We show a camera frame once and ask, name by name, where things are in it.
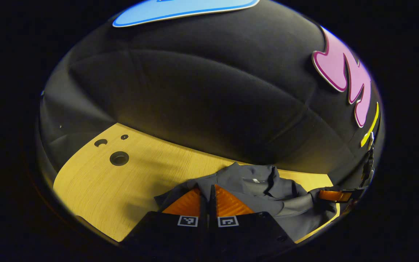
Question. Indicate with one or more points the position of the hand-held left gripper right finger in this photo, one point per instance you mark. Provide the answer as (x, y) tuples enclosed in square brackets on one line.
[(246, 233)]

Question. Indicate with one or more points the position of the black backdrop cloth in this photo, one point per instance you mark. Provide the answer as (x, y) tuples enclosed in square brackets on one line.
[(202, 94)]

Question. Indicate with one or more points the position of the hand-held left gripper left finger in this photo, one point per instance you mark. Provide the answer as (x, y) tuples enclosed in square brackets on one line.
[(169, 233)]

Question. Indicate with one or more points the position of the grey collared shirt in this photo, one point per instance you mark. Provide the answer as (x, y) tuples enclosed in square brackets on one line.
[(286, 203)]

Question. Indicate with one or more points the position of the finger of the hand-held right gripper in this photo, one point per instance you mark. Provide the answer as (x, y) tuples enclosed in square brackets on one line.
[(335, 195)]

